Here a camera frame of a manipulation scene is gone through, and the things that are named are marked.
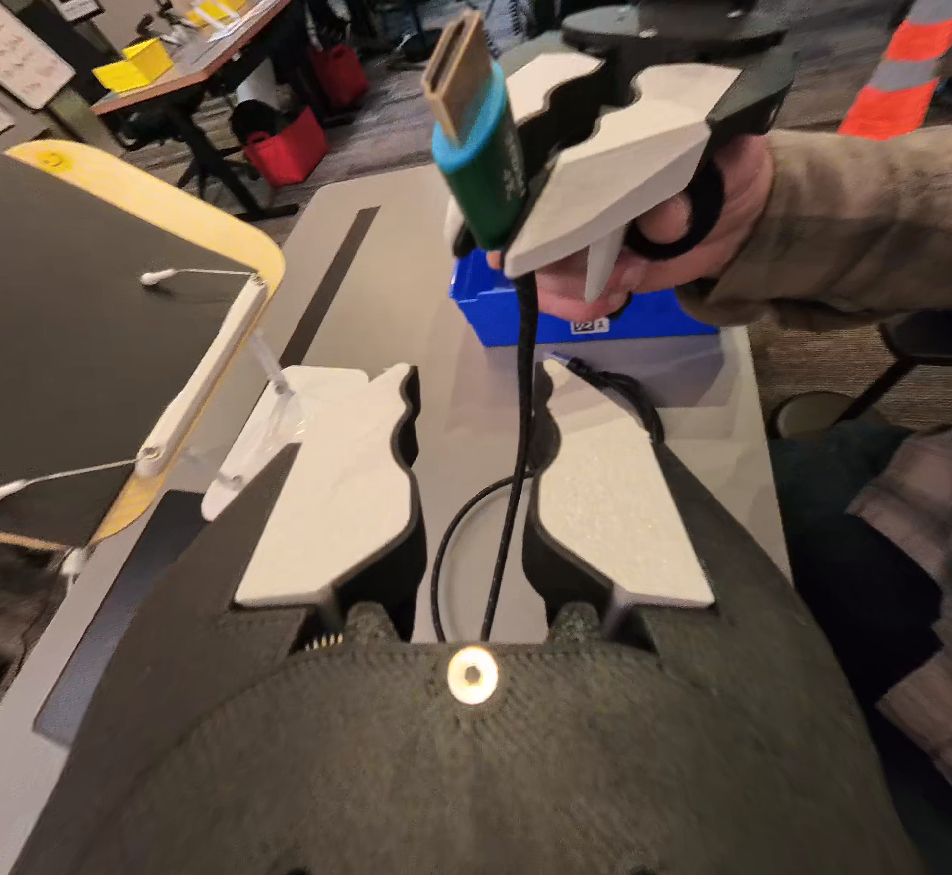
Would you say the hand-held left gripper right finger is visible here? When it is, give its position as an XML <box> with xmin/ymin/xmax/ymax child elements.
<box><xmin>522</xmin><ymin>359</ymin><xmax>716</xmax><ymax>641</ymax></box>

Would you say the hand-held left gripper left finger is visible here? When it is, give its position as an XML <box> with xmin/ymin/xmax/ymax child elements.
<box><xmin>234</xmin><ymin>362</ymin><xmax>430</xmax><ymax>641</ymax></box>

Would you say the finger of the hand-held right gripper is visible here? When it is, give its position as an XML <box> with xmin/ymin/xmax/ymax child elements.
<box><xmin>504</xmin><ymin>64</ymin><xmax>745</xmax><ymax>305</ymax></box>
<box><xmin>445</xmin><ymin>51</ymin><xmax>618</xmax><ymax>258</ymax></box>

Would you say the green plug braided HDMI cable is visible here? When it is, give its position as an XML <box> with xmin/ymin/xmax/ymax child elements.
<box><xmin>421</xmin><ymin>10</ymin><xmax>538</xmax><ymax>644</ymax></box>

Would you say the blue storage bin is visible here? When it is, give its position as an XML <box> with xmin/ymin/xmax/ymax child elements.
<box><xmin>450</xmin><ymin>249</ymin><xmax>718</xmax><ymax>348</ymax></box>

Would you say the person's right hand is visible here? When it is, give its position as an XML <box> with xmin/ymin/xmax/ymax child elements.
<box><xmin>487</xmin><ymin>134</ymin><xmax>776</xmax><ymax>323</ymax></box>

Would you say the person's dark clothing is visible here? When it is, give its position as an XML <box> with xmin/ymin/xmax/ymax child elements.
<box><xmin>770</xmin><ymin>423</ymin><xmax>952</xmax><ymax>861</ymax></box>

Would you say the red bag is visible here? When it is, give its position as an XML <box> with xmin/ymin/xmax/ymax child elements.
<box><xmin>311</xmin><ymin>45</ymin><xmax>369</xmax><ymax>110</ymax></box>
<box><xmin>244</xmin><ymin>107</ymin><xmax>330</xmax><ymax>189</ymax></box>

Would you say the grey divider panel tan edge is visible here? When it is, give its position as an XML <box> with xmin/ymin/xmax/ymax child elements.
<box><xmin>0</xmin><ymin>138</ymin><xmax>287</xmax><ymax>549</ymax></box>

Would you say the black office chair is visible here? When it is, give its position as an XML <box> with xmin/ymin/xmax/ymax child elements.
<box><xmin>840</xmin><ymin>310</ymin><xmax>952</xmax><ymax>424</ymax></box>

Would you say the long wooden workbench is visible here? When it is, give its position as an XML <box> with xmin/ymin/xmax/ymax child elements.
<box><xmin>89</xmin><ymin>0</ymin><xmax>376</xmax><ymax>119</ymax></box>

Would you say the white handwritten board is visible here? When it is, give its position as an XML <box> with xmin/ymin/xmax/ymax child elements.
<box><xmin>0</xmin><ymin>0</ymin><xmax>77</xmax><ymax>111</ymax></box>

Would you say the white bracket bar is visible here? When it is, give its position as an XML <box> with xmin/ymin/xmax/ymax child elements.
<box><xmin>134</xmin><ymin>276</ymin><xmax>270</xmax><ymax>478</ymax></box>

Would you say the white pin on wire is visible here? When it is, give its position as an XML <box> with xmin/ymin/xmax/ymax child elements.
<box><xmin>0</xmin><ymin>454</ymin><xmax>153</xmax><ymax>502</ymax></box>
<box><xmin>140</xmin><ymin>266</ymin><xmax>261</xmax><ymax>288</ymax></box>

